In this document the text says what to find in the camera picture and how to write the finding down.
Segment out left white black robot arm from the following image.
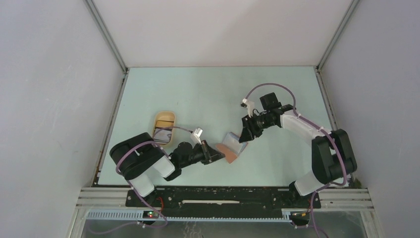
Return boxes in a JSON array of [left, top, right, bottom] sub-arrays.
[[109, 132, 225, 207]]

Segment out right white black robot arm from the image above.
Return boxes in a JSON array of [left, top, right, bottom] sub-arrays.
[[239, 93, 357, 207]]

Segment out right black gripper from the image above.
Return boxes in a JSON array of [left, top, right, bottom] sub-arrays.
[[238, 113, 274, 143]]

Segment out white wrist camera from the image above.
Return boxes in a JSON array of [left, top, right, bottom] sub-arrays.
[[190, 127, 203, 145], [240, 98, 255, 117]]

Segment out aluminium frame rail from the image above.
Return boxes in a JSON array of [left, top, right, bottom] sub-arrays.
[[76, 186, 373, 222]]

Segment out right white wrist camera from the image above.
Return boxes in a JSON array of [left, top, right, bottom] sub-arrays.
[[240, 98, 255, 117]]

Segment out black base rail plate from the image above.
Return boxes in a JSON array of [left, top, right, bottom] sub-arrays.
[[144, 186, 321, 219]]

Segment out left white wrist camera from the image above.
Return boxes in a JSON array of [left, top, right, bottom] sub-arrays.
[[190, 127, 203, 145]]

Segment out credit card stack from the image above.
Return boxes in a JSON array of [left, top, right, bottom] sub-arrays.
[[153, 120, 174, 144]]

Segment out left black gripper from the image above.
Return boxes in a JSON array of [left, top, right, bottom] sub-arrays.
[[180, 139, 225, 168]]

